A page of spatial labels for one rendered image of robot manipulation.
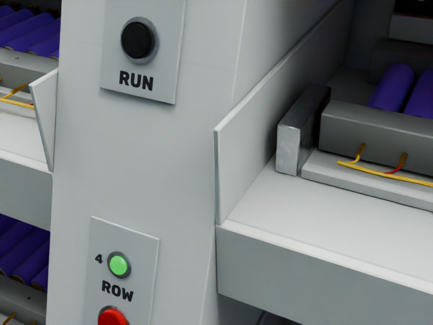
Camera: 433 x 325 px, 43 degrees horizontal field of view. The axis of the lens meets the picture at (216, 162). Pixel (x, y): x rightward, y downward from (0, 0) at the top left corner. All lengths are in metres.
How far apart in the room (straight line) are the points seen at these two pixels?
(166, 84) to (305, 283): 0.11
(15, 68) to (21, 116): 0.03
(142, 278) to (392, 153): 0.14
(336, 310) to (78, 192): 0.14
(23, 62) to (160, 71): 0.14
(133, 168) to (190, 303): 0.07
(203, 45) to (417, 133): 0.11
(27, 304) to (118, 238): 0.18
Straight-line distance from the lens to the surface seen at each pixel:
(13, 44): 0.41
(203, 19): 0.24
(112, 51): 0.26
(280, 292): 0.26
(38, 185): 0.31
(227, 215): 0.25
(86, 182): 0.29
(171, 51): 0.25
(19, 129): 0.34
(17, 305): 0.45
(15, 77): 0.37
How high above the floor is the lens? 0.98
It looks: 17 degrees down
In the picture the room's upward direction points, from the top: 8 degrees clockwise
